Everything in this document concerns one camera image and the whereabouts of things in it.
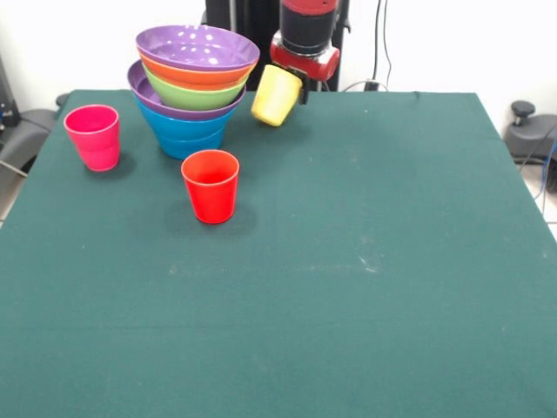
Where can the yellow plastic cup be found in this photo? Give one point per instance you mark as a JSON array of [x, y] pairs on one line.
[[276, 98]]

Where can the purple plastic bowl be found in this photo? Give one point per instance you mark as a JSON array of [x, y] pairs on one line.
[[139, 87], [196, 48]]

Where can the orange plastic bowl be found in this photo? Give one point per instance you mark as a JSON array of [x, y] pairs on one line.
[[196, 76]]

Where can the pink plastic cup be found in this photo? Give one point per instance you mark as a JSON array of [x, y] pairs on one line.
[[93, 139]]

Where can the grey equipment base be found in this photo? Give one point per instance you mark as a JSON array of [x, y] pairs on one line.
[[26, 130]]

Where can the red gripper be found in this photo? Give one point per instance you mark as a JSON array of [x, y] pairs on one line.
[[313, 65]]

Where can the red plastic cup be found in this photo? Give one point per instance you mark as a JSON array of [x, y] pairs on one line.
[[213, 196]]

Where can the large blue plastic bowl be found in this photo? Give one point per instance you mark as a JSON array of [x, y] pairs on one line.
[[187, 128]]

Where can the small teal plastic bowl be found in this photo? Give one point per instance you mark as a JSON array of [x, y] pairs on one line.
[[191, 150]]

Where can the dark green tablecloth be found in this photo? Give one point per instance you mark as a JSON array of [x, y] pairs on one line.
[[304, 283]]

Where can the green plastic bowl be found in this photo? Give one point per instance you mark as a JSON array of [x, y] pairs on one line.
[[196, 96]]

